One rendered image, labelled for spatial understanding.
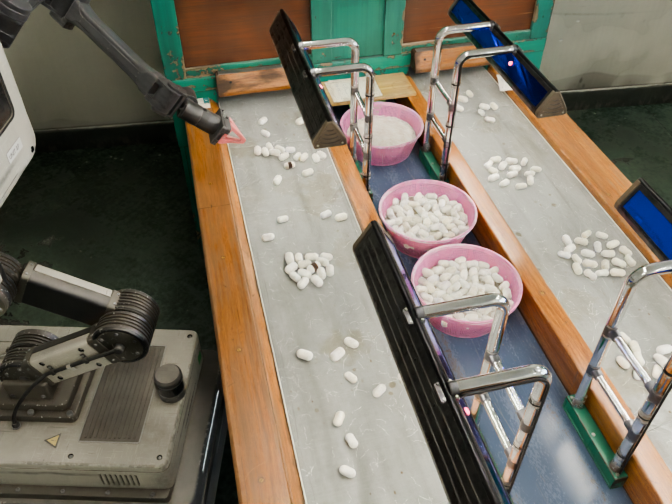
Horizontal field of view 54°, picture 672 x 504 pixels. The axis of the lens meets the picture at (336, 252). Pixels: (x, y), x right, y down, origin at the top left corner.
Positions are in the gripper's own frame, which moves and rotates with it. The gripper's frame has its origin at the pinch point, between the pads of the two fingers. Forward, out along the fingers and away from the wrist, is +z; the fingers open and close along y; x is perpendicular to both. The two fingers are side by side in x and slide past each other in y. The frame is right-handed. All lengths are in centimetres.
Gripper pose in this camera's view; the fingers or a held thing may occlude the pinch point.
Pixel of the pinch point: (242, 140)
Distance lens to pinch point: 192.1
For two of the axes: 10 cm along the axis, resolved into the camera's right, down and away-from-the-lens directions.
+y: -2.3, -6.7, 7.1
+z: 7.4, 3.5, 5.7
